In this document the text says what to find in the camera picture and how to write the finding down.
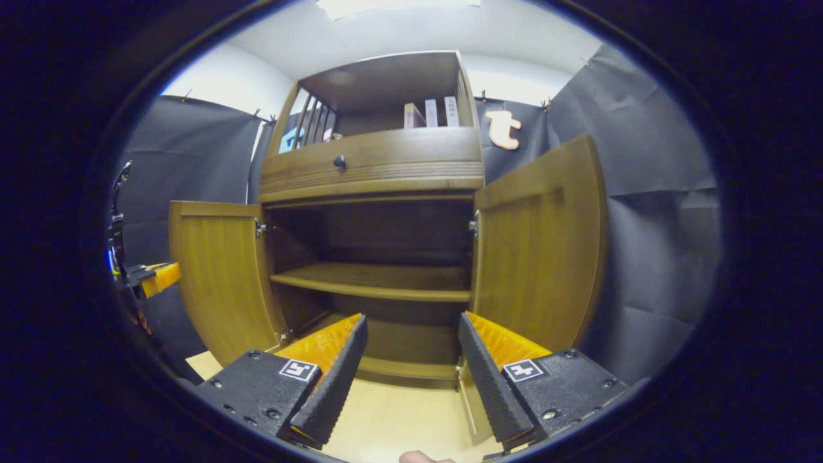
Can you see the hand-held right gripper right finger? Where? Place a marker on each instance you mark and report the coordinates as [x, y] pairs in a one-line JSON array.
[[492, 386]]

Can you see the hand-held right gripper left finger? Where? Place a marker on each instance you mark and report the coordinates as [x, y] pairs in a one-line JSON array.
[[337, 379]]

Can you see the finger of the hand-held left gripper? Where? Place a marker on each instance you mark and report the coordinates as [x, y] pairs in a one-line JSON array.
[[164, 278]]

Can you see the wooden cabinet door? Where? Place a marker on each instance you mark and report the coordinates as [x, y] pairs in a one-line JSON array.
[[540, 257], [225, 276]]

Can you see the wooden double-door shoe cabinet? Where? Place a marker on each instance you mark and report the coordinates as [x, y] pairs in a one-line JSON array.
[[386, 83]]

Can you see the metal door hinge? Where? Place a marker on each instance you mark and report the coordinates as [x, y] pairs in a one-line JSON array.
[[474, 225], [261, 227], [286, 334]]

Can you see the wooden cabinet shelf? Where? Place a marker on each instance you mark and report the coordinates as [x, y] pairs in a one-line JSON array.
[[373, 280]]

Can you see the black equipment stand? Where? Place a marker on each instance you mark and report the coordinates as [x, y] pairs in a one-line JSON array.
[[117, 231]]

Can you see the black backdrop cloth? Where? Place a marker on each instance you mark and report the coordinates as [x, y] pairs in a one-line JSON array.
[[656, 257]]

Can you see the black drawer knob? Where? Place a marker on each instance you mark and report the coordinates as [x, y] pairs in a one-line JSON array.
[[339, 162]]

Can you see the white book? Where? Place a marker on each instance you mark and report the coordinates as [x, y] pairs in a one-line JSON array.
[[451, 112], [431, 114]]

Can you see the large ceiling light panel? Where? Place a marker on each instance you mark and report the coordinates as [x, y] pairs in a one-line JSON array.
[[398, 8]]

